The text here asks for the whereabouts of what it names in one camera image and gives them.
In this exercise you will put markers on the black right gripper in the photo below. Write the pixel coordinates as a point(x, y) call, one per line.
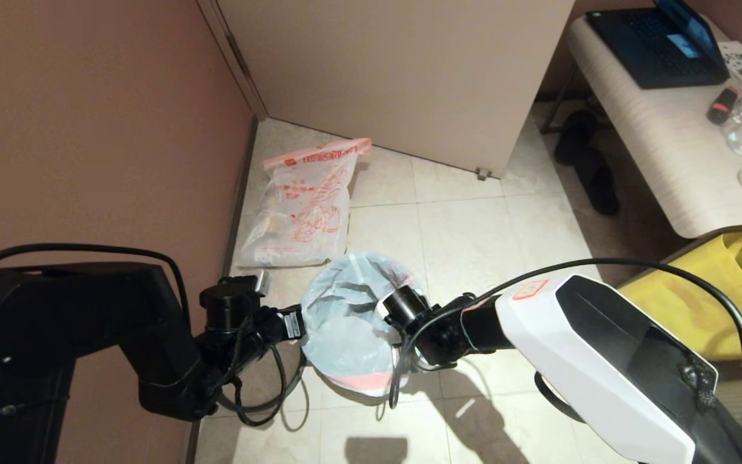
point(435, 335)

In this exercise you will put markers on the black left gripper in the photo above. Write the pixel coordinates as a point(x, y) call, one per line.
point(274, 328)

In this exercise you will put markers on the clear pink-edged new trash bag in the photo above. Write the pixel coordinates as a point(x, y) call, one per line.
point(339, 322)

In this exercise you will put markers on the white red-printed used trash bag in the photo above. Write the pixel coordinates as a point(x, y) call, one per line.
point(306, 212)

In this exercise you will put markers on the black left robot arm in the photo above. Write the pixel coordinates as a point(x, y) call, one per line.
point(75, 335)

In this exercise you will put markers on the yellow fabric tote bag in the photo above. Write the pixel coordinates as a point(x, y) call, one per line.
point(712, 309)

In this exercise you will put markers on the small metal door stop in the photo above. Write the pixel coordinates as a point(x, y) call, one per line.
point(484, 173)

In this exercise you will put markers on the black slipper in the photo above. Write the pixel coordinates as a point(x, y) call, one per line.
point(576, 136)
point(599, 187)

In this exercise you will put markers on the beige door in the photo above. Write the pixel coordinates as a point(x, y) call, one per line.
point(409, 77)

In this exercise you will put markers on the white wood-grain table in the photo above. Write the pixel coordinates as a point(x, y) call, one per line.
point(654, 129)

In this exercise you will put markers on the black laptop blue screen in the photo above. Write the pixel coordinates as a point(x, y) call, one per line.
point(654, 45)

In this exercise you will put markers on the blue and white booklet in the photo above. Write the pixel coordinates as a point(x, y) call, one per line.
point(741, 59)

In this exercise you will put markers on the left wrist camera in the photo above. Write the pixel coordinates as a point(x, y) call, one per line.
point(258, 282)

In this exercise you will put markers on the beige door frame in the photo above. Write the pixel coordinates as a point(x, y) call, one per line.
point(236, 64)

